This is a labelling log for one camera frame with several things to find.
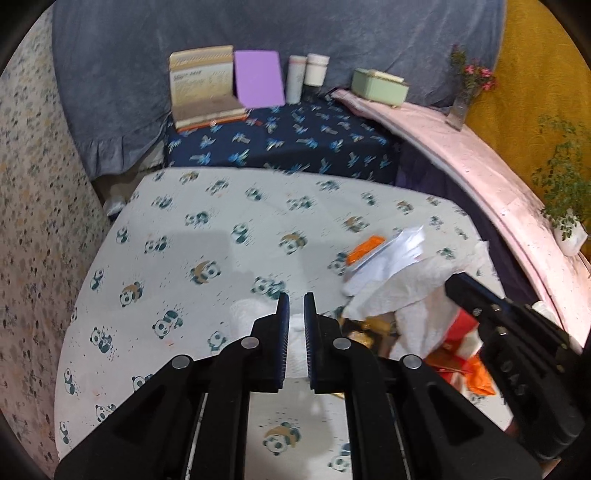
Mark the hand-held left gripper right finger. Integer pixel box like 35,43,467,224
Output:
303,292,541,480

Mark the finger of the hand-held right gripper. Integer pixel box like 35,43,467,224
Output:
503,298,572,348
444,272,509,325

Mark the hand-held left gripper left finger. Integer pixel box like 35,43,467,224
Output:
54,292,291,480

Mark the white paper towel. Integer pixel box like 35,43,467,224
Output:
345,240,503,365

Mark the red packet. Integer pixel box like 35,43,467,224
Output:
442,308,484,361

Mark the gold foil wrapper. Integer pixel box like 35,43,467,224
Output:
341,318,399,352

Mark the white plastic wrapper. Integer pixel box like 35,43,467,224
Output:
381,224,428,278

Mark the small orange packet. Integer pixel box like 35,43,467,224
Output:
347,234,387,269

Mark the dark purple cloth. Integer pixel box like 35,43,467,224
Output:
396,137,537,302

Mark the panda print tablecloth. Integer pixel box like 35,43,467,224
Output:
54,167,519,480

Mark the pink cloth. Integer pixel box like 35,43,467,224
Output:
330,88,591,352

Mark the potted green plant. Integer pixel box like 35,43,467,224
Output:
530,114,591,257

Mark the navy palm print cloth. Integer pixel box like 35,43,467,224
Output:
164,98,402,186

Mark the glass vase with pink flowers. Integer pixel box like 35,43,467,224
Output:
446,44,498,133

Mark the pale green box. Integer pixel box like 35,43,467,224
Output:
350,67,411,110

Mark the yellow cloth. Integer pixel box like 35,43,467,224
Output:
463,0,591,259

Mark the orange book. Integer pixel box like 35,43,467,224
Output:
178,111,248,134

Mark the white tube bottle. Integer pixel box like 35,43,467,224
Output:
285,54,308,105

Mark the purple card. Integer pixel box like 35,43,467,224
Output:
234,50,286,110

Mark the white black-based bottle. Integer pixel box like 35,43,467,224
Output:
302,52,331,100

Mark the open cream booklet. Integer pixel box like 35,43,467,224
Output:
168,45,247,130

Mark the floral print cloth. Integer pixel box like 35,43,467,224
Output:
0,9,112,468

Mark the blue-grey blanket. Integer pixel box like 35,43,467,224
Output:
51,0,507,179

